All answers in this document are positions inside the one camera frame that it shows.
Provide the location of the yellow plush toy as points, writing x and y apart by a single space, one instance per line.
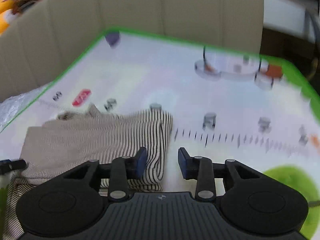
5 12

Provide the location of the white quilted bedsheet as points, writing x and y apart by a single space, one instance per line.
17 105

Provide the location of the white furniture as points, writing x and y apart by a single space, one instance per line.
287 12

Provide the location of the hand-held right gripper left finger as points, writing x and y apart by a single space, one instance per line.
140 163

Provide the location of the cartoon printed play mat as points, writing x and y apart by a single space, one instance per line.
175 80

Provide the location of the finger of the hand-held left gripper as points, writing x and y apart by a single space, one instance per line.
12 166

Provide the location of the striped beige garment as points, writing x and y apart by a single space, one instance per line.
75 140

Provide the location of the beige padded headboard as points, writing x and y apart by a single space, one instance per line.
150 7

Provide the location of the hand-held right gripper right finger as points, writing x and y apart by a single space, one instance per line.
183 163

